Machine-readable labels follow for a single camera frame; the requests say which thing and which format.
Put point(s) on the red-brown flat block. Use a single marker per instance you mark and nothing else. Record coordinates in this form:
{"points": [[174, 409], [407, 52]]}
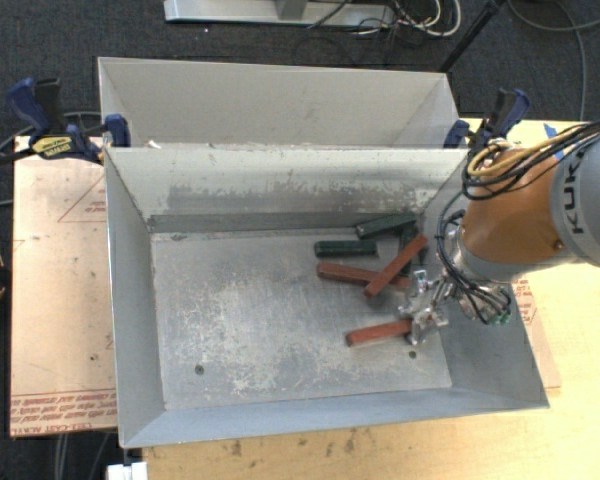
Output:
{"points": [[345, 273], [377, 333], [395, 267]]}

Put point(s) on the brown cardboard board, red print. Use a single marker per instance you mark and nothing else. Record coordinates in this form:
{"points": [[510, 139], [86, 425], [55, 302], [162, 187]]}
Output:
{"points": [[60, 288]]}

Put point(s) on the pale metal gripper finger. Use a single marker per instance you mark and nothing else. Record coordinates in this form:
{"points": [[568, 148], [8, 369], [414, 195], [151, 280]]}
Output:
{"points": [[419, 282], [424, 327]]}

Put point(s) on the grey metal bin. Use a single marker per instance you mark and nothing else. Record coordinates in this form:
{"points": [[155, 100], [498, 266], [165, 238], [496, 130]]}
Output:
{"points": [[290, 318]]}

